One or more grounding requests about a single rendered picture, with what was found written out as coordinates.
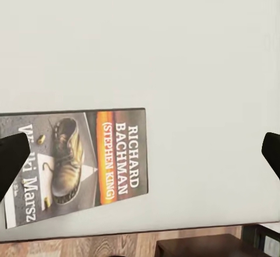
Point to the fixed window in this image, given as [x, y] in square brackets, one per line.
[263, 238]

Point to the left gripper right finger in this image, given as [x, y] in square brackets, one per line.
[271, 151]

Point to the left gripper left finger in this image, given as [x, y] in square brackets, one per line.
[14, 151]

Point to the hardback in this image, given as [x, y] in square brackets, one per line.
[79, 159]

